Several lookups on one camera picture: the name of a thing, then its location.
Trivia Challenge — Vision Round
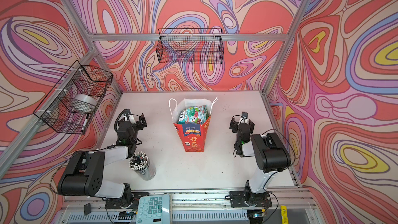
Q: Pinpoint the teal mint snack bag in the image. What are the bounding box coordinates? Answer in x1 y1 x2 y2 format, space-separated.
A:
178 105 209 124

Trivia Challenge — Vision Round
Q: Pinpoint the red white paper bag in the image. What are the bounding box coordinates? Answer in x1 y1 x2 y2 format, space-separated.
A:
169 97 218 152

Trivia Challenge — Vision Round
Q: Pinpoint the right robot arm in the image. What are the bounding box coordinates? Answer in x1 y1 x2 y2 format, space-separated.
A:
226 112 292 209

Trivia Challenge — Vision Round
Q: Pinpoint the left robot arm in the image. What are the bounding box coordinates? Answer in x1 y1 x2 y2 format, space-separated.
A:
57 109 150 209

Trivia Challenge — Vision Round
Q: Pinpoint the pen cup with pens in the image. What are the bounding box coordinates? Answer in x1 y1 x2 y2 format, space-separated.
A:
129 151 157 181

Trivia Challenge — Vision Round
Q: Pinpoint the black marker in basket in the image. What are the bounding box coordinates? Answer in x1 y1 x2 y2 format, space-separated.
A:
81 118 88 133

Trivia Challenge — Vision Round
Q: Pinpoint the white tape roll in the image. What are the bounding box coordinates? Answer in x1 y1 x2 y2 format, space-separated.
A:
71 94 97 114

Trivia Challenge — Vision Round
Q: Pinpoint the teal calculator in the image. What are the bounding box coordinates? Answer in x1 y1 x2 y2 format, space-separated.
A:
136 194 173 224

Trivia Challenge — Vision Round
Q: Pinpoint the left wire basket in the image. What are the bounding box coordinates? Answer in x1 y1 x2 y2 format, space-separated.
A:
33 61 113 135

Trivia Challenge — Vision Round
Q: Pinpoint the wire basket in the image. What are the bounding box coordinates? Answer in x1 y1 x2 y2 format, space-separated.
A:
33 61 113 135
156 28 224 64

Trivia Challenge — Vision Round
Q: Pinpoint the back wire basket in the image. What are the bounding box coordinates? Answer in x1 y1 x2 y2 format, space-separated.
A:
156 28 224 64

